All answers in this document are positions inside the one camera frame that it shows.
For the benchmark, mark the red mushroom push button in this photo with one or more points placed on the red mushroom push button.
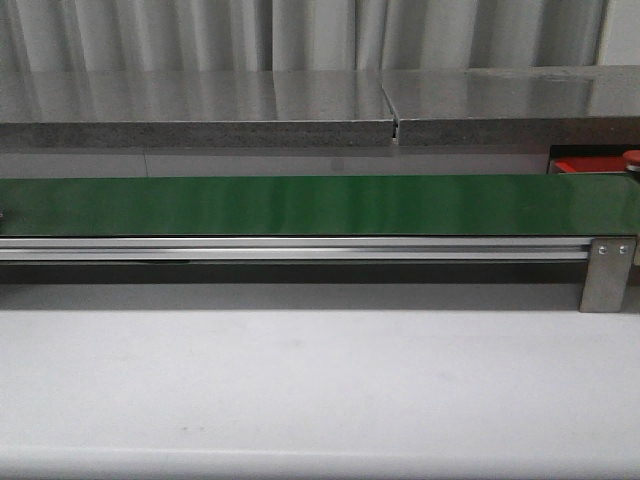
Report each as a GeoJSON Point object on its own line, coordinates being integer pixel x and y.
{"type": "Point", "coordinates": [632, 160]}

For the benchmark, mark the green conveyor belt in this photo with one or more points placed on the green conveyor belt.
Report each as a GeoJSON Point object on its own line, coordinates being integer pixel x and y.
{"type": "Point", "coordinates": [440, 205]}

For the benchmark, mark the red plastic tray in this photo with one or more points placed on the red plastic tray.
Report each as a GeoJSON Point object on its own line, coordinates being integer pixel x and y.
{"type": "Point", "coordinates": [581, 164]}

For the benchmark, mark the grey stone countertop shelf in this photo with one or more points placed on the grey stone countertop shelf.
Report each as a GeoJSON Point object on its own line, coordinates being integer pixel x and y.
{"type": "Point", "coordinates": [538, 106]}

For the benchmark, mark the grey pleated curtain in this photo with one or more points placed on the grey pleated curtain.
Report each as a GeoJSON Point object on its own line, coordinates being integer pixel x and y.
{"type": "Point", "coordinates": [39, 36]}

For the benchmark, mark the steel conveyor support bracket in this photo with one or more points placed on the steel conveyor support bracket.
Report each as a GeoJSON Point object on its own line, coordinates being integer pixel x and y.
{"type": "Point", "coordinates": [609, 264]}

